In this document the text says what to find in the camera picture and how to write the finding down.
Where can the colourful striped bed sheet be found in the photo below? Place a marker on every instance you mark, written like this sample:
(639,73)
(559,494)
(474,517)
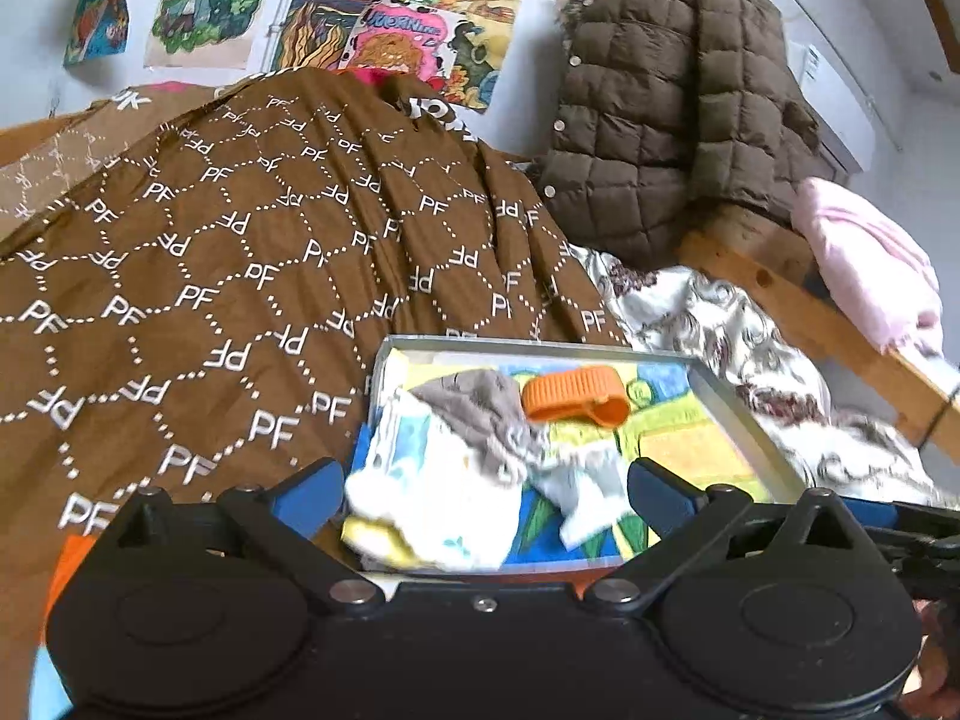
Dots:
(47,699)

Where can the small folded paper picture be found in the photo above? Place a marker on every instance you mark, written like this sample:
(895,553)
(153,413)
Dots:
(99,28)

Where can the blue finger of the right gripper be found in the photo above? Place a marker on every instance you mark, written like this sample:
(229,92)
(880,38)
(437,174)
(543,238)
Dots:
(872,514)

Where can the brown quilted puffer jacket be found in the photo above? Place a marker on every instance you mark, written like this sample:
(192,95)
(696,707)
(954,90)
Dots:
(667,109)

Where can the metal tray with colourful picture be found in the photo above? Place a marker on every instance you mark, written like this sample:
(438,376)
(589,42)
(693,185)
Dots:
(681,415)

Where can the orange landscape poster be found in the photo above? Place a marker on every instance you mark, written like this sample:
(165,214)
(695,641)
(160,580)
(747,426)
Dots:
(480,41)

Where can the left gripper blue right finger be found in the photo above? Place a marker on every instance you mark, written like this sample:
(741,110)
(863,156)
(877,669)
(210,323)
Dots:
(662,499)

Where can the white air conditioner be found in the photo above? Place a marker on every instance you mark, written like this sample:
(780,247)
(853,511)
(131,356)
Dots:
(846,129)

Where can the pink folded blanket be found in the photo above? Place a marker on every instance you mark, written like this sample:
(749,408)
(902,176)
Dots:
(875,272)

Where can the white patterned small cloth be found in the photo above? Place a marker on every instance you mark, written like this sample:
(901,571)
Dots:
(587,482)

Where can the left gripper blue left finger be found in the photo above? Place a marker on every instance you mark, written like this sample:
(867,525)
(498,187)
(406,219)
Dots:
(306,501)

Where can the grey brown soft hat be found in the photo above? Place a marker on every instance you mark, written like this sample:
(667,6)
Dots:
(483,407)

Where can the white floral satin quilt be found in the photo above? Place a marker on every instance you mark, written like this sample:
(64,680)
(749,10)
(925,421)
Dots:
(680,310)

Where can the brown PF patterned quilt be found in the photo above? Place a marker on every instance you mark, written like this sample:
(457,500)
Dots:
(204,309)

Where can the pink comic character poster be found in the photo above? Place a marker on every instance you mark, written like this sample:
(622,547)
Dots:
(403,38)

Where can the blonde anime character poster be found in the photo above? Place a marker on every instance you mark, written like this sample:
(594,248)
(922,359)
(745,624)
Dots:
(202,34)

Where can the orange plastic ring cup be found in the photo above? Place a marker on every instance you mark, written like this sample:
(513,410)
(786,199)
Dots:
(594,393)

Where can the person's right hand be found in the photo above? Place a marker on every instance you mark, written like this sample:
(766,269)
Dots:
(937,693)

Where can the white blue baby cloth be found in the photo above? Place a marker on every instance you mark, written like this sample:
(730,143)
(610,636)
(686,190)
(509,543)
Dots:
(422,499)

